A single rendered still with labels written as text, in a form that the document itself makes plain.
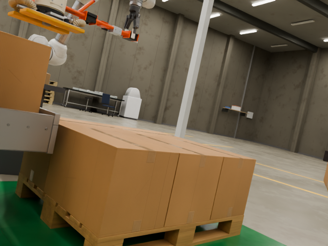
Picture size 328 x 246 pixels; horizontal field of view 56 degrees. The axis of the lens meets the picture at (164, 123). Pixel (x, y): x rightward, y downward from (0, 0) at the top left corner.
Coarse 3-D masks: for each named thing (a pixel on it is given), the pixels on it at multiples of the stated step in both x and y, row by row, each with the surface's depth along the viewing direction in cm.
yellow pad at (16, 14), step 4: (8, 12) 175; (12, 12) 170; (16, 12) 170; (12, 16) 176; (16, 16) 174; (20, 16) 172; (24, 16) 173; (28, 16) 175; (24, 20) 181; (28, 20) 178; (32, 20) 177; (36, 20) 178; (40, 20) 180; (36, 24) 185; (40, 24) 182; (48, 28) 189; (52, 28) 186; (56, 28) 187; (60, 28) 189; (56, 32) 196; (60, 32) 193; (64, 32) 191; (68, 32) 193
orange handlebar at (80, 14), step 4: (32, 0) 183; (68, 8) 182; (68, 12) 188; (72, 12) 185; (76, 12) 186; (80, 12) 188; (80, 16) 193; (100, 20) 199; (100, 24) 200; (104, 24) 201; (108, 24) 203; (108, 28) 208; (112, 28) 206; (124, 32) 213
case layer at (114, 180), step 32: (64, 128) 166; (96, 128) 190; (128, 128) 244; (32, 160) 191; (64, 160) 161; (96, 160) 140; (128, 160) 135; (160, 160) 149; (192, 160) 166; (224, 160) 187; (64, 192) 157; (96, 192) 137; (128, 192) 139; (160, 192) 153; (192, 192) 171; (224, 192) 193; (96, 224) 134; (128, 224) 142; (160, 224) 157
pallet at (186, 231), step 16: (16, 192) 202; (32, 192) 201; (48, 208) 167; (48, 224) 165; (64, 224) 168; (80, 224) 143; (192, 224) 175; (224, 224) 209; (240, 224) 213; (96, 240) 132; (112, 240) 137; (160, 240) 172; (176, 240) 169; (192, 240) 178; (208, 240) 190
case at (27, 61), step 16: (0, 32) 147; (0, 48) 148; (16, 48) 153; (32, 48) 159; (48, 48) 165; (0, 64) 149; (16, 64) 154; (32, 64) 160; (0, 80) 151; (16, 80) 156; (32, 80) 162; (0, 96) 152; (16, 96) 157; (32, 96) 163
